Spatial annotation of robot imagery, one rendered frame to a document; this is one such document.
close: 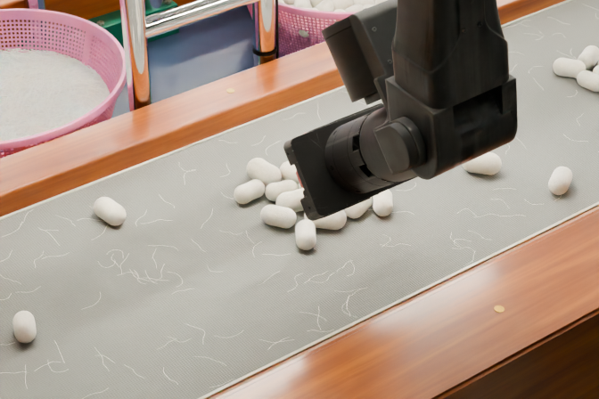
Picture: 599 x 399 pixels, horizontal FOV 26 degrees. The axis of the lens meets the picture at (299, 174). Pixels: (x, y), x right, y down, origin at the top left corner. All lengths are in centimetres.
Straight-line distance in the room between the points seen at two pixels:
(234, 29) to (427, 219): 50
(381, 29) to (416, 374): 27
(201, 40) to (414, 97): 75
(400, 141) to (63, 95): 60
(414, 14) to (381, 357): 30
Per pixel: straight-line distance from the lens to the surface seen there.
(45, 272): 114
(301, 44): 149
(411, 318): 105
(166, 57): 155
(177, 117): 128
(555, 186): 122
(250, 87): 132
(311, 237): 113
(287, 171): 121
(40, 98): 139
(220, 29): 160
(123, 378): 104
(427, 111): 84
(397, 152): 87
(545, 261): 111
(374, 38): 91
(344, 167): 99
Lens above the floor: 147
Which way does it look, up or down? 36 degrees down
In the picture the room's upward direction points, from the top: straight up
